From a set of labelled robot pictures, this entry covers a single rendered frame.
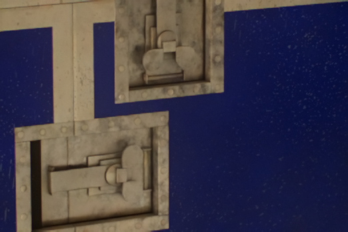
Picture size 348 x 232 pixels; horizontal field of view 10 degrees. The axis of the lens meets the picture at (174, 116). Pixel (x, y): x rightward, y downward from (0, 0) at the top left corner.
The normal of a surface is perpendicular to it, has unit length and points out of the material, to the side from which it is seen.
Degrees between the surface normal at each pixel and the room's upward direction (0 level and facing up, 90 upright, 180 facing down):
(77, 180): 90
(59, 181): 90
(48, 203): 90
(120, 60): 90
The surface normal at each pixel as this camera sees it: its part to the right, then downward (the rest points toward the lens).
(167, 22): 0.46, 0.19
